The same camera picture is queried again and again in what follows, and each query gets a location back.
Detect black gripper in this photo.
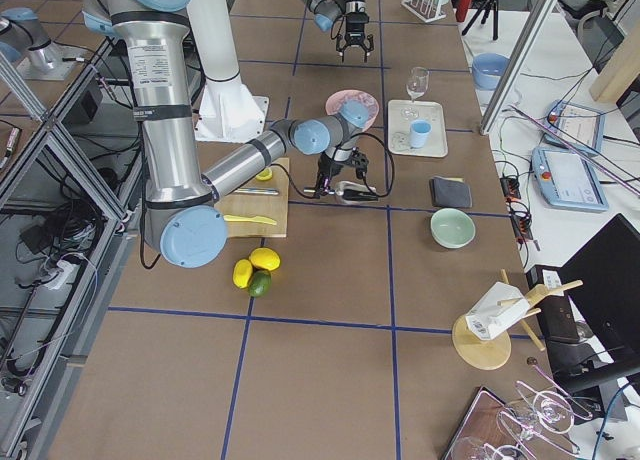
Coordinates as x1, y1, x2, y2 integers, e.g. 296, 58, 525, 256
314, 149, 368, 189
336, 11, 373, 63

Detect silver metal ice scoop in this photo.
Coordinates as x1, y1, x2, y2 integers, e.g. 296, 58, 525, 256
303, 181, 379, 205

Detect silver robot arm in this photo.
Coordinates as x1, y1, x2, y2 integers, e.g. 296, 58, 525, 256
301, 0, 374, 63
83, 0, 369, 268

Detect pink bowl with ice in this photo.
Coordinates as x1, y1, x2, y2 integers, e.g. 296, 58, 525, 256
325, 89, 380, 131

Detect light blue cup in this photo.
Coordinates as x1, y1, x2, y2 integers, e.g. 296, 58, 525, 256
409, 119, 431, 149

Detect wooden cup stand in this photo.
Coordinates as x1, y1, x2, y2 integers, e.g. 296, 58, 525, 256
452, 269, 583, 370

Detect half lemon slice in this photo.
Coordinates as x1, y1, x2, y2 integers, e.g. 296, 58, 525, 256
255, 167, 273, 182

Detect clear wine glass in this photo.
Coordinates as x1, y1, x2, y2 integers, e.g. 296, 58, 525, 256
401, 67, 430, 120

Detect wooden cutting board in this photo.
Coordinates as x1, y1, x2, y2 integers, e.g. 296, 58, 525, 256
216, 158, 289, 238

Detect yellow plastic knife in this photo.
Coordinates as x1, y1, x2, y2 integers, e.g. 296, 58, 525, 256
223, 214, 278, 226

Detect cream serving tray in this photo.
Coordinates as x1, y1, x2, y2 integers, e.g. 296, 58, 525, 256
387, 100, 448, 158

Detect yellow lemon upper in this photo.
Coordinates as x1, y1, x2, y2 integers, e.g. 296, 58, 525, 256
249, 247, 281, 271

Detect yellow lemon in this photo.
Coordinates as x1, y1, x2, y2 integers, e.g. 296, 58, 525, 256
249, 247, 281, 271
232, 259, 254, 289

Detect dark grey folded cloth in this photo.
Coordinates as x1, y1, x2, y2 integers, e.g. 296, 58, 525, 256
429, 176, 472, 208

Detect yellow lemon left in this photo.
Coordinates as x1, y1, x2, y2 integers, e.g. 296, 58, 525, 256
232, 259, 254, 289

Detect blue bowl on desk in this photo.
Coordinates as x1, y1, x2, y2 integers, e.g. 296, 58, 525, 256
472, 53, 510, 90

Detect green lime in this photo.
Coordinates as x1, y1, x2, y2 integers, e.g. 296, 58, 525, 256
247, 270, 272, 298

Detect mint green bowl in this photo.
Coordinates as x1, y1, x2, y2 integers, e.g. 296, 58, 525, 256
430, 208, 476, 249

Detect black tripod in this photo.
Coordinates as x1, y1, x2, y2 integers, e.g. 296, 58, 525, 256
461, 0, 499, 41

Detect far teach pendant tablet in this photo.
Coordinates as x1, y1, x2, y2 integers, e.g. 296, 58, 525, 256
546, 101, 605, 156

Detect teach pendant tablet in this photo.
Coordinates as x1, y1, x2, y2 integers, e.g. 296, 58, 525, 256
531, 147, 609, 212
546, 101, 605, 156

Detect white carton on stand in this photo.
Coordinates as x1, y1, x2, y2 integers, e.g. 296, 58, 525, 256
465, 282, 529, 341

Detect near teach pendant tablet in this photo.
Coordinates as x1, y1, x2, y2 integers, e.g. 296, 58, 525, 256
531, 147, 609, 212

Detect black monitor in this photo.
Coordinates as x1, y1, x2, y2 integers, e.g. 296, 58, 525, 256
539, 214, 639, 393

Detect upturned wine glasses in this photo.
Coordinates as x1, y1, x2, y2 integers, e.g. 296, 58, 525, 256
442, 381, 593, 459

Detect white wire cup rack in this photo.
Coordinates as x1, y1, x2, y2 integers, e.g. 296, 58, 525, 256
400, 0, 449, 23

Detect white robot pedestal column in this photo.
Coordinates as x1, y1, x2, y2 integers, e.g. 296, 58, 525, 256
187, 0, 265, 143

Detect aluminium frame post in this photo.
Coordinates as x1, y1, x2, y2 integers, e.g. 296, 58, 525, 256
479, 0, 558, 135

